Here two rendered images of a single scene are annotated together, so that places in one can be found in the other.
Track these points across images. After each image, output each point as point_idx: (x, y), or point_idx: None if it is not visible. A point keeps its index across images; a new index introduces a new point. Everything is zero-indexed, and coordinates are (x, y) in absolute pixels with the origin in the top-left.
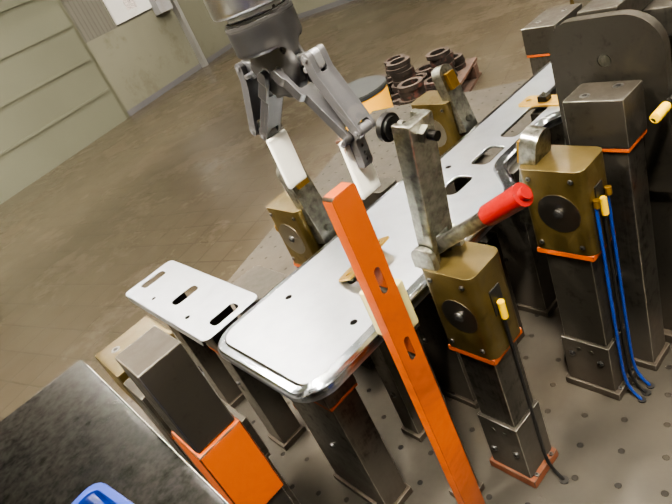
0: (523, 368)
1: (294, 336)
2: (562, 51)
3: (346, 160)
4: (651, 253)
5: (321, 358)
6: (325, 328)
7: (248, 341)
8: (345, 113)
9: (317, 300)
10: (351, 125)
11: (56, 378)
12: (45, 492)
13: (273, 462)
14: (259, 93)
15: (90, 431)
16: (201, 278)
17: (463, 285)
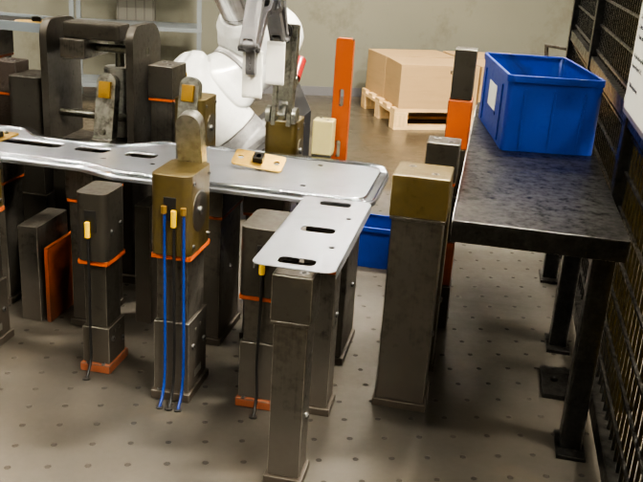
0: None
1: (343, 177)
2: (137, 45)
3: (284, 54)
4: None
5: (356, 168)
6: (330, 170)
7: (358, 188)
8: (287, 20)
9: (303, 176)
10: (287, 28)
11: (482, 222)
12: (537, 188)
13: (351, 405)
14: (272, 6)
15: (491, 189)
16: (287, 228)
17: (303, 121)
